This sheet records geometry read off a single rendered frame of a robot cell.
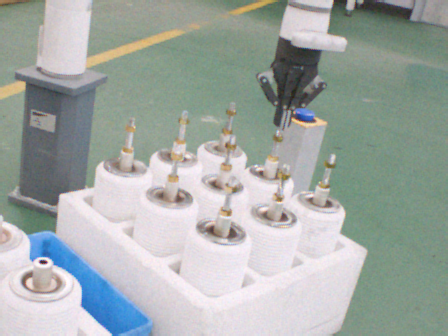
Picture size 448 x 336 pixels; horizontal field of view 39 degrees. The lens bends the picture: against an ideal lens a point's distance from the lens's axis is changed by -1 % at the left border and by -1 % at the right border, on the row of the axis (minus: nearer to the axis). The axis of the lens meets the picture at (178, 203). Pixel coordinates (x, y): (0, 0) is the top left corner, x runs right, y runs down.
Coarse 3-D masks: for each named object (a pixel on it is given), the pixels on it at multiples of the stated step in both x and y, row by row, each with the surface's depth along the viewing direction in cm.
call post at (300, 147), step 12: (288, 132) 129; (300, 132) 126; (312, 132) 127; (288, 144) 129; (300, 144) 127; (312, 144) 129; (288, 156) 130; (300, 156) 128; (312, 156) 131; (300, 168) 130; (312, 168) 133; (300, 180) 132; (300, 192) 134
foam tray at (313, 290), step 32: (64, 224) 112; (96, 224) 105; (128, 224) 106; (96, 256) 106; (128, 256) 99; (352, 256) 109; (128, 288) 101; (160, 288) 95; (192, 288) 93; (256, 288) 95; (288, 288) 99; (320, 288) 106; (352, 288) 115; (160, 320) 96; (192, 320) 90; (224, 320) 91; (256, 320) 97; (288, 320) 104; (320, 320) 112
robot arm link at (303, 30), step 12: (288, 12) 102; (300, 12) 101; (312, 12) 100; (324, 12) 101; (288, 24) 102; (300, 24) 101; (312, 24) 101; (324, 24) 102; (288, 36) 103; (300, 36) 98; (312, 36) 98; (324, 36) 99; (336, 36) 101; (312, 48) 99; (324, 48) 99; (336, 48) 100
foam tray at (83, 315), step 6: (84, 312) 83; (84, 318) 82; (90, 318) 82; (84, 324) 81; (90, 324) 81; (96, 324) 82; (78, 330) 81; (84, 330) 80; (90, 330) 80; (96, 330) 81; (102, 330) 81
